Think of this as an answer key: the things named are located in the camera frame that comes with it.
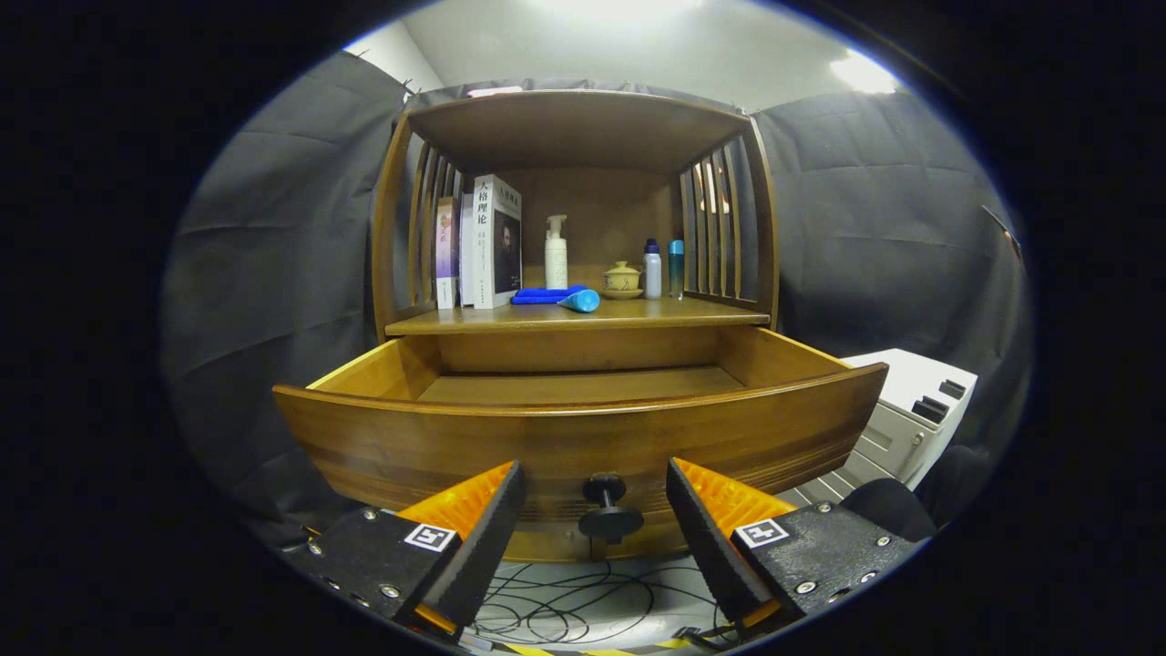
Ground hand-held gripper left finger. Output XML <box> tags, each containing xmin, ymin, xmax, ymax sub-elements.
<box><xmin>282</xmin><ymin>460</ymin><xmax>528</xmax><ymax>645</ymax></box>

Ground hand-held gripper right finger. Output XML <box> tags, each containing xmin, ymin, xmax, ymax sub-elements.
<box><xmin>665</xmin><ymin>457</ymin><xmax>916</xmax><ymax>641</ymax></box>

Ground brown wooden drawer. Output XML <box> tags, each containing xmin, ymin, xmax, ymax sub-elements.
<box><xmin>273</xmin><ymin>325</ymin><xmax>889</xmax><ymax>548</ymax></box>

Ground wooden countertop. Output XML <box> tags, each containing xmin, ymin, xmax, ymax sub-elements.
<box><xmin>384</xmin><ymin>290</ymin><xmax>772</xmax><ymax>337</ymax></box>

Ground white filing cabinet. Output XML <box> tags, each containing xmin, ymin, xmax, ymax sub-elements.
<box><xmin>783</xmin><ymin>348</ymin><xmax>978</xmax><ymax>511</ymax></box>

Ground brown wooden cabinet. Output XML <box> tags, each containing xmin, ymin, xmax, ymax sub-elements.
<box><xmin>371</xmin><ymin>88</ymin><xmax>782</xmax><ymax>561</ymax></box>

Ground person's dark clothing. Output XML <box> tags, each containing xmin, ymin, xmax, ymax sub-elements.
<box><xmin>838</xmin><ymin>445</ymin><xmax>994</xmax><ymax>543</ymax></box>

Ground blue folded cloth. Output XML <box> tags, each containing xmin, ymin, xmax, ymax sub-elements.
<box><xmin>511</xmin><ymin>285</ymin><xmax>588</xmax><ymax>305</ymax></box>

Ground yellow lidded teacup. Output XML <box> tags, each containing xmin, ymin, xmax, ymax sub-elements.
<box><xmin>602</xmin><ymin>261</ymin><xmax>644</xmax><ymax>301</ymax></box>

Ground large white portrait book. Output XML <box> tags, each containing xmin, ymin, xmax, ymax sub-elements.
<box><xmin>471</xmin><ymin>174</ymin><xmax>523</xmax><ymax>311</ymax></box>

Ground white pump bottle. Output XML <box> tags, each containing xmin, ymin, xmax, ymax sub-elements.
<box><xmin>544</xmin><ymin>215</ymin><xmax>569</xmax><ymax>291</ymax></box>

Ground thin white book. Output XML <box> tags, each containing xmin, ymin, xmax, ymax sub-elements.
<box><xmin>459</xmin><ymin>192</ymin><xmax>475</xmax><ymax>308</ymax></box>

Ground purple book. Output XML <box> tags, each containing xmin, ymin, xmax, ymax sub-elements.
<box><xmin>435</xmin><ymin>197</ymin><xmax>461</xmax><ymax>311</ymax></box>

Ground long ceiling light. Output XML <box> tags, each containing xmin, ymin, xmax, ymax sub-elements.
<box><xmin>829</xmin><ymin>50</ymin><xmax>898</xmax><ymax>95</ymax></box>

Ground round ceiling light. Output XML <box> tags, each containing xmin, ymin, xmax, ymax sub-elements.
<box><xmin>537</xmin><ymin>0</ymin><xmax>702</xmax><ymax>24</ymax></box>

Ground black cables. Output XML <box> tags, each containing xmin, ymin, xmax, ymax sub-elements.
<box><xmin>469</xmin><ymin>558</ymin><xmax>730</xmax><ymax>652</ymax></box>

